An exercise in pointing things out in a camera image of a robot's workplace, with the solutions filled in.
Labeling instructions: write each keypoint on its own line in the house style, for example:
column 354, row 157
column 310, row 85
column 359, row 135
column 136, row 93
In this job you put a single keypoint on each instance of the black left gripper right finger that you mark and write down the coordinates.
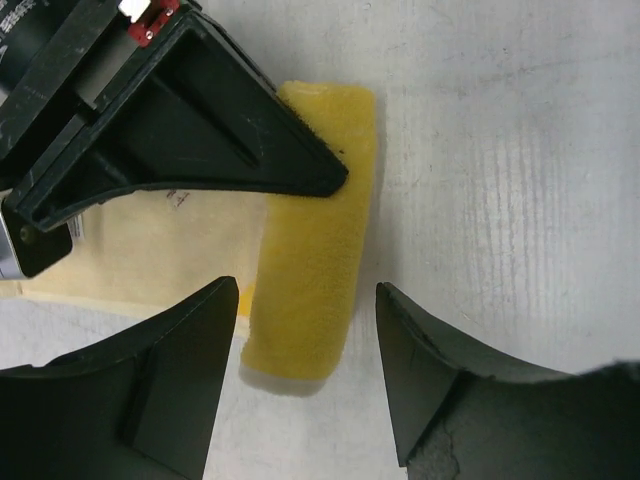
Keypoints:
column 461, row 409

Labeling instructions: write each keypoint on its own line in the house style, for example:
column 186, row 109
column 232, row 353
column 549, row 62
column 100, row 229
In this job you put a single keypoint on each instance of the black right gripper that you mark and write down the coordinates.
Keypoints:
column 99, row 108

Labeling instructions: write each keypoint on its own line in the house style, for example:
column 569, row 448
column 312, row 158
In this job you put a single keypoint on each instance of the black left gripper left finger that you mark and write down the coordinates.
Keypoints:
column 140, row 404

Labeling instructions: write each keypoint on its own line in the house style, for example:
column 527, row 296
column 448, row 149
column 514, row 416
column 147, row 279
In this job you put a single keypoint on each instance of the yellow cream towel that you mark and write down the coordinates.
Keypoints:
column 296, row 259

